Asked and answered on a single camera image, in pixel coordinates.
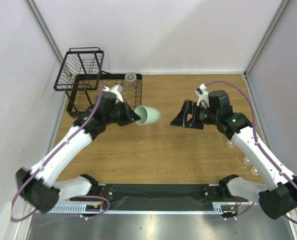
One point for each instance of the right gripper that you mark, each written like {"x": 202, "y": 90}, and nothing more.
{"x": 191, "y": 115}

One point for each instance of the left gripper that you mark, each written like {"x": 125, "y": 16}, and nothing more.
{"x": 130, "y": 116}

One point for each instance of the green plastic cup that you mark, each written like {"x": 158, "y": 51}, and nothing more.
{"x": 148, "y": 115}

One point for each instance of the clear plastic cup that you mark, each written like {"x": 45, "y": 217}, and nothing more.
{"x": 131, "y": 81}

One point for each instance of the small clear cup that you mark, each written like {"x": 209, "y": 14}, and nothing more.
{"x": 246, "y": 161}
{"x": 254, "y": 171}
{"x": 230, "y": 144}

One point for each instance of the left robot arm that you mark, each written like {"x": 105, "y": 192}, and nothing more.
{"x": 85, "y": 130}

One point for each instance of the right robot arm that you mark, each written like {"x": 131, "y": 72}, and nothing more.
{"x": 277, "y": 196}

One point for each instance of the black base mat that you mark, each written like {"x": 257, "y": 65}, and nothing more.
{"x": 159, "y": 197}

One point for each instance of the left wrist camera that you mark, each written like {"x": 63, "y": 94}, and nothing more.
{"x": 117, "y": 91}

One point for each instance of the black wire dish rack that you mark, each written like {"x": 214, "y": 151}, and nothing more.
{"x": 81, "y": 74}

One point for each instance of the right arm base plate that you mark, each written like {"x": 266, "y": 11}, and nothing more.
{"x": 214, "y": 193}

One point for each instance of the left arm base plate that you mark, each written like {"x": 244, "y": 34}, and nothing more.
{"x": 103, "y": 190}

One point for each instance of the aluminium frame rail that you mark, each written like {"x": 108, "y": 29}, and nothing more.
{"x": 31, "y": 192}

